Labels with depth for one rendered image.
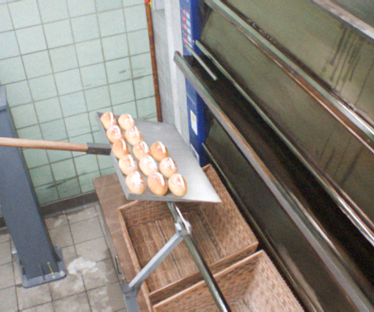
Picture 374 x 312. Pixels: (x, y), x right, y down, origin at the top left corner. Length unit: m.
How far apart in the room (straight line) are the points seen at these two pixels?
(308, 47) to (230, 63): 0.58
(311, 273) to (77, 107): 1.92
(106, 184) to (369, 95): 1.91
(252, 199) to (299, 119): 0.61
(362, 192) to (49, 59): 2.14
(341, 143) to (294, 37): 0.32
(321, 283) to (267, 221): 0.37
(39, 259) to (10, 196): 0.50
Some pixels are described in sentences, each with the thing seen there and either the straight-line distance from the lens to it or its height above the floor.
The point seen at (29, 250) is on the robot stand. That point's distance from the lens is 3.08.
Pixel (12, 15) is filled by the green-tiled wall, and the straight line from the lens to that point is 2.95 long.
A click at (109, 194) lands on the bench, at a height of 0.58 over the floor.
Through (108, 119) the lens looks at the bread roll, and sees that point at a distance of 2.09.
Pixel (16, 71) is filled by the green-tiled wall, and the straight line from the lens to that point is 3.07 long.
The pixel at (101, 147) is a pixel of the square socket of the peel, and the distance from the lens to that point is 1.91.
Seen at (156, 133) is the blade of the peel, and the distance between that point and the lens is 2.18.
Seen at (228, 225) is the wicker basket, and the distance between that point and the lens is 2.32.
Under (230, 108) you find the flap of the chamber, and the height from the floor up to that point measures 1.41.
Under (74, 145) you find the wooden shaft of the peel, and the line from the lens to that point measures 1.89.
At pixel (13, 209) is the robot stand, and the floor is 0.58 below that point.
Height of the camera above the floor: 2.37
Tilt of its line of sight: 37 degrees down
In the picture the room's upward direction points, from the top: 4 degrees counter-clockwise
